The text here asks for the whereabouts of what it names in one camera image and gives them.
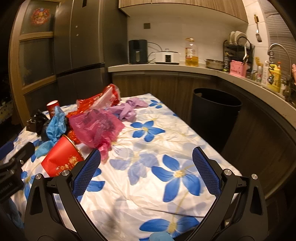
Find dark grey refrigerator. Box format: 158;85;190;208
54;0;128;105

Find beer can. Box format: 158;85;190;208
256;64;263;82

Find white soap bottle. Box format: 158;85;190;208
261;61;269;86

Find blue glove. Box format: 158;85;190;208
35;106;67;158

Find yellow detergent bottle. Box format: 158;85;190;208
267;62;281;93

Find black round trash bin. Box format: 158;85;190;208
190;88;242;153

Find hanging spatula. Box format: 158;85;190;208
254;14;262;43

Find floral blue white tablecloth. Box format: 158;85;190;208
4;93;242;241

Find pink plastic bag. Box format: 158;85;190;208
69;109;125;163

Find pink utensil basket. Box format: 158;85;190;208
230;60;248;77

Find red white snack bag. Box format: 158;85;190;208
90;84;121;109

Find cooking oil bottle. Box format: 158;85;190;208
185;38;199;67

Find black bag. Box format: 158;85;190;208
26;110;51;142

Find wooden upper cabinet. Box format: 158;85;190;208
118;0;248;23

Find steel kitchen faucet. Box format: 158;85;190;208
267;43;293;100

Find white rice cooker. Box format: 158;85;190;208
155;49;180;65

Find red paper cup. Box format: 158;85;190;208
46;100;60;118
41;135;84;177

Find wooden glass door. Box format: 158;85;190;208
9;1;61;126

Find wooden lower cabinets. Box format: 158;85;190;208
111;71;295;199

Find black air fryer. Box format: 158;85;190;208
128;39;148;64

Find red plastic wrapper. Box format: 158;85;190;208
66;93;102;145

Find steel bowl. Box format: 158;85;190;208
204;59;225;71

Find black dish rack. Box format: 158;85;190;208
223;37;255;73

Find purple glove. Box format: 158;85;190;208
106;97;148;122

